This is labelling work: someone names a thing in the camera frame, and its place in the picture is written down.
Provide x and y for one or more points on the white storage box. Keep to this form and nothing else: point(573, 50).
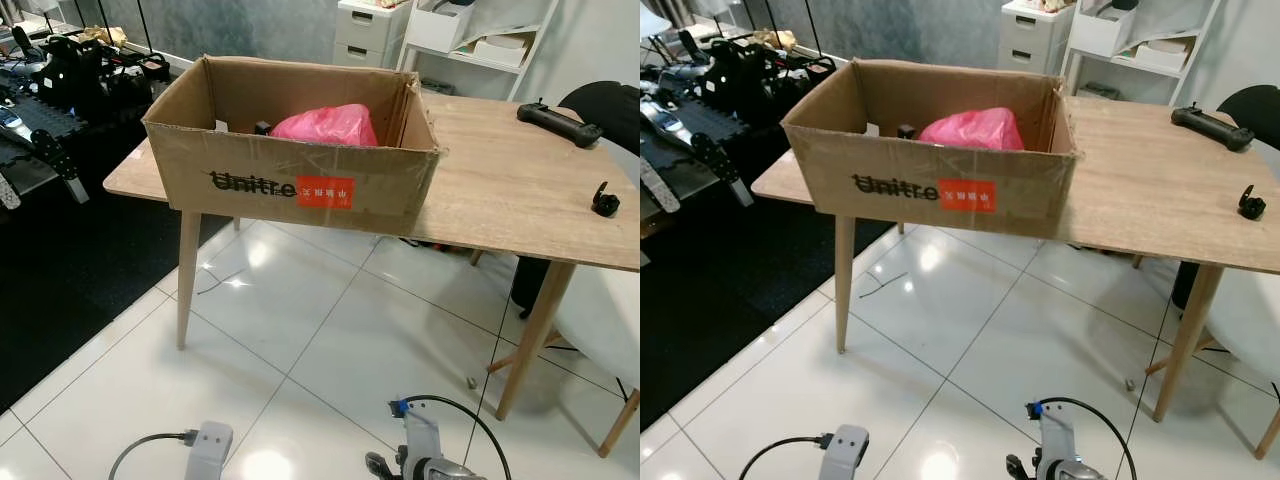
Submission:
point(1100, 33)
point(438, 30)

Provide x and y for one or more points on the flat white box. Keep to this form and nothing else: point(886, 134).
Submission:
point(503, 50)
point(1165, 55)

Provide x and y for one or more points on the white chair with wooden legs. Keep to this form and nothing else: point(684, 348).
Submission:
point(605, 320)
point(1255, 325)

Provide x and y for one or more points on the crumpled brown paper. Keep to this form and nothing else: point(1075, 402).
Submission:
point(103, 37)
point(772, 40)

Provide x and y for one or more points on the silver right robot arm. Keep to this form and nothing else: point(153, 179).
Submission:
point(445, 471)
point(1078, 472)

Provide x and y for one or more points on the black floor mat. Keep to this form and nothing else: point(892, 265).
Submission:
point(720, 290)
point(70, 270)

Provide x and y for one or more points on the black handheld controller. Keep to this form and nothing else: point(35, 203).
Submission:
point(1208, 125)
point(555, 122)

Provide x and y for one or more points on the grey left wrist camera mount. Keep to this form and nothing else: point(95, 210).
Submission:
point(846, 452)
point(209, 450)

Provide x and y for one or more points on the black chair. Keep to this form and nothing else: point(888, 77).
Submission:
point(605, 110)
point(1252, 108)

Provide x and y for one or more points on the pink plastic bag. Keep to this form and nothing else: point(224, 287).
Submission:
point(972, 131)
point(325, 127)

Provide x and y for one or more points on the white shelf rack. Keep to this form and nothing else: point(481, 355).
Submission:
point(540, 30)
point(1205, 40)

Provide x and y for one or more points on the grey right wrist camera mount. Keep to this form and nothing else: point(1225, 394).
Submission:
point(1057, 438)
point(422, 435)

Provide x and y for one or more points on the black robot machine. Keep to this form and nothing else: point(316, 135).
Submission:
point(85, 75)
point(745, 75)

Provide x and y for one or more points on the light wooden table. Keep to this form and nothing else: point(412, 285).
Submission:
point(1150, 190)
point(510, 185)

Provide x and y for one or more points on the black and grey robot limb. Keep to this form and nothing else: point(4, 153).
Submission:
point(60, 160)
point(722, 165)

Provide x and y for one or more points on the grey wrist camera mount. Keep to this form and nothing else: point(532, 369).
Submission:
point(422, 435)
point(846, 452)
point(1057, 438)
point(209, 450)

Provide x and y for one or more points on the white drawer cabinet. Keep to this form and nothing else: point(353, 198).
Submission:
point(1035, 35)
point(368, 30)

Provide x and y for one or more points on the brown cardboard box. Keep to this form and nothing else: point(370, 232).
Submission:
point(250, 185)
point(890, 190)

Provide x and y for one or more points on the small black box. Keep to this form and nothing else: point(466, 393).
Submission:
point(263, 128)
point(906, 131)

